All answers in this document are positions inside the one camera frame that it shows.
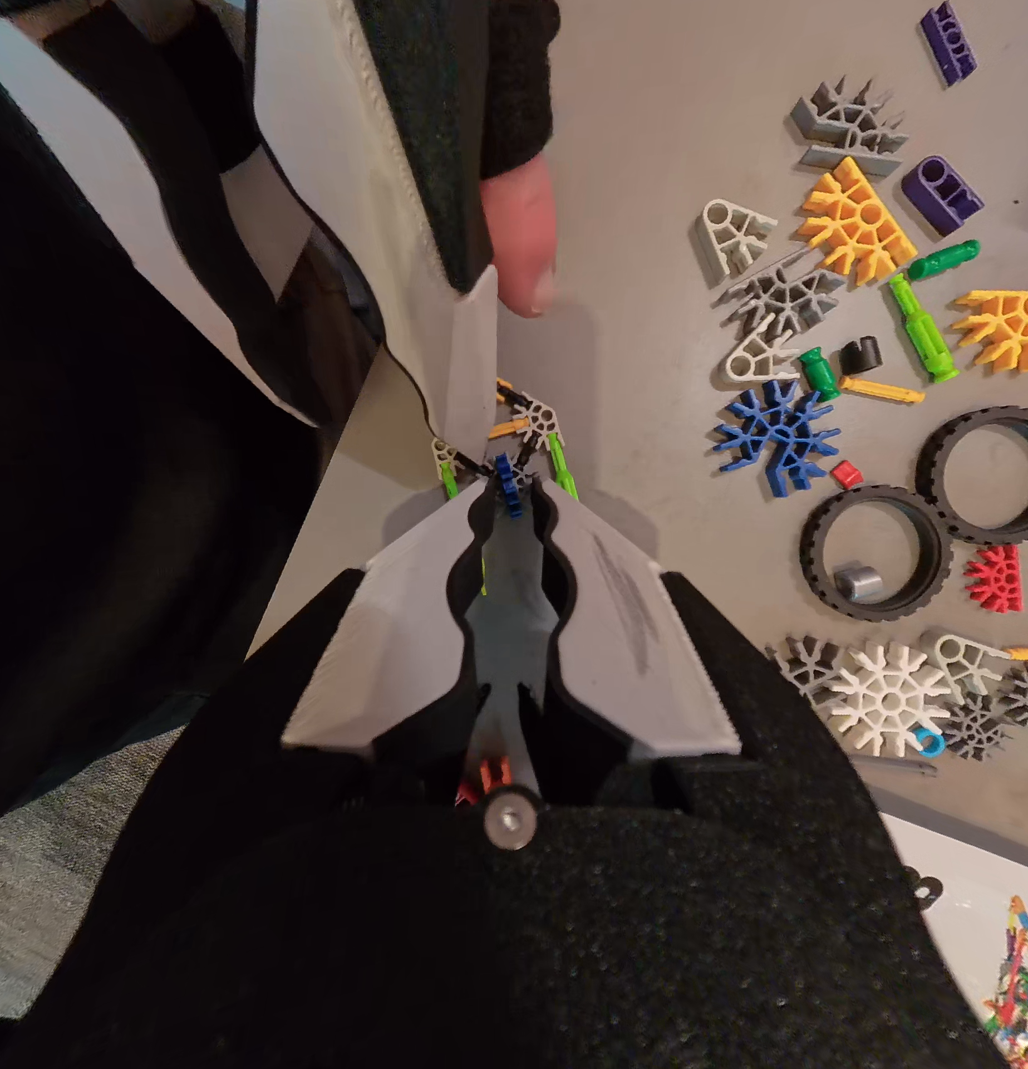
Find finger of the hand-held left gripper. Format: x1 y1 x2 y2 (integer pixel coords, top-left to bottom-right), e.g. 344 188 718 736
250 0 500 458
0 8 333 429

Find interlocked blue grey snowflake connectors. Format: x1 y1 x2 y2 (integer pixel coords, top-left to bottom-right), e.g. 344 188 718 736
490 453 533 519

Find light green rod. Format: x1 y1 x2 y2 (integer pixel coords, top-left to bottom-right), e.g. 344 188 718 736
888 274 960 384

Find short dark green rod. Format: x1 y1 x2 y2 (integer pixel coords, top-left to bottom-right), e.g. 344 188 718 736
798 346 842 402
908 239 981 281

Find yellow grey connector rod assembly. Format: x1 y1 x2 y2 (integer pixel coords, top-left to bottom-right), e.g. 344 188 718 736
430 377 567 481

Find white snowflake connector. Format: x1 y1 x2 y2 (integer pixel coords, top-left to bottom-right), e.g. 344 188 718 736
827 641 953 757

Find instruction booklet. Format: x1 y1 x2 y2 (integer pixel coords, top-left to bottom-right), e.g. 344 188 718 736
881 814 1028 1069

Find purple connector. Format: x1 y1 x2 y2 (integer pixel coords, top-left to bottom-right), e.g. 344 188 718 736
920 0 978 87
902 156 985 237

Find large blue connector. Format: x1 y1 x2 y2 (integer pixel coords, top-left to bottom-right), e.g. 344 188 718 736
712 380 842 499

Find red fan connector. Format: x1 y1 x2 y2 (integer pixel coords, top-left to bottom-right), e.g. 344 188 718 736
963 545 1024 615

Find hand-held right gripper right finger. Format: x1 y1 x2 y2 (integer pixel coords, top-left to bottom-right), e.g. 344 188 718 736
530 478 742 761

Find yellow fan connector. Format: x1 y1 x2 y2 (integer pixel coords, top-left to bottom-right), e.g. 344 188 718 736
950 290 1028 374
796 157 919 287

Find person's black garment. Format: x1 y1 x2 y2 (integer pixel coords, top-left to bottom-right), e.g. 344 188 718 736
0 58 323 836

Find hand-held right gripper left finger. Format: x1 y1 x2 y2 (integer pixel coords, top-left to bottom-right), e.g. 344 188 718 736
280 480 490 753

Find person's left hand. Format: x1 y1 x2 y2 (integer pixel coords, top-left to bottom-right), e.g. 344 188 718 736
479 154 558 320

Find light grey connector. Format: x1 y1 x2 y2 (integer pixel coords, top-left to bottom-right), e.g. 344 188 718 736
918 629 1013 703
721 316 803 387
695 199 779 285

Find black rubber tire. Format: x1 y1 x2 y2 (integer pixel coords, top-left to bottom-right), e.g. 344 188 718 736
799 486 953 623
914 405 1028 546

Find grey stacked connector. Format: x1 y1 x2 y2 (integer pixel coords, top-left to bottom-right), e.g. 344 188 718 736
791 77 909 176

